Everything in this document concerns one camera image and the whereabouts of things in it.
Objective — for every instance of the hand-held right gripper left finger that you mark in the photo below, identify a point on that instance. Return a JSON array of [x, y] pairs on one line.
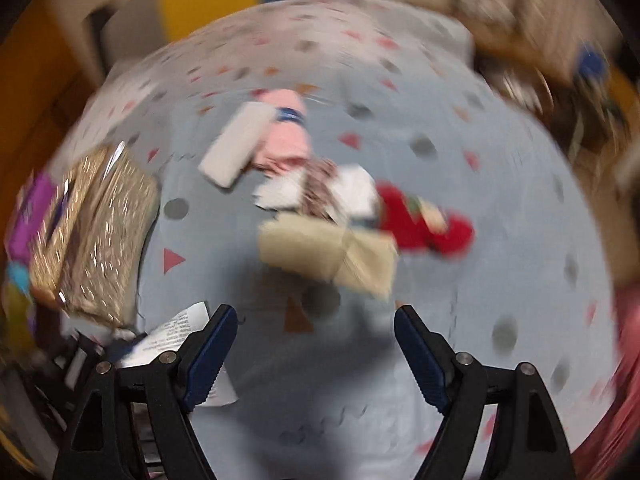
[[210, 360]]

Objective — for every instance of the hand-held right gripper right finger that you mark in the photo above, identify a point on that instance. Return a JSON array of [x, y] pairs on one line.
[[420, 360]]

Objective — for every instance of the white wet wipes packet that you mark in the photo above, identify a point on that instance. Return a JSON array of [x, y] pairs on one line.
[[170, 332]]

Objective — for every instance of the red fuzzy sock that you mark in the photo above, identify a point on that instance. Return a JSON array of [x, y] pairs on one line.
[[415, 225]]

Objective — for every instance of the beige cloth bundle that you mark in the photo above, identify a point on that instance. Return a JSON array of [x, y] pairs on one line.
[[310, 250]]

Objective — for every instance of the white frilled socks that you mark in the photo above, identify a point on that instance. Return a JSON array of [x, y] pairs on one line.
[[360, 192]]

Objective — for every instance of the gold tray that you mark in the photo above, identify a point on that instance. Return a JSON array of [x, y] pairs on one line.
[[15, 320]]

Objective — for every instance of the white and pink socks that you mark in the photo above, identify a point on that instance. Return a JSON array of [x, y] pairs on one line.
[[235, 142]]

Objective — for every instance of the pink socks blue label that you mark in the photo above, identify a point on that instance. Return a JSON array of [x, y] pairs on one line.
[[282, 140]]

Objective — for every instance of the ornate gold tissue box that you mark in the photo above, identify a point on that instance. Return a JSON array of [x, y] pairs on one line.
[[100, 240]]

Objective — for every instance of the pink blanket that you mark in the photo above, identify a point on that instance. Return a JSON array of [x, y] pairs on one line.
[[620, 400]]

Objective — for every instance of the purple cardboard box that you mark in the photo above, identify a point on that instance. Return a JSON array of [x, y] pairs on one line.
[[30, 215]]

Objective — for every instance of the wooden wardrobe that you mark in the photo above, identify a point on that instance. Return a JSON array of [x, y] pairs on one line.
[[45, 110]]

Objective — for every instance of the blue folding chair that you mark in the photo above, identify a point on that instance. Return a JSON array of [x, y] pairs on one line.
[[592, 62]]

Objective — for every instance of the grey yellow blue chair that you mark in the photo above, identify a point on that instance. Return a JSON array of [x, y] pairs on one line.
[[210, 5]]

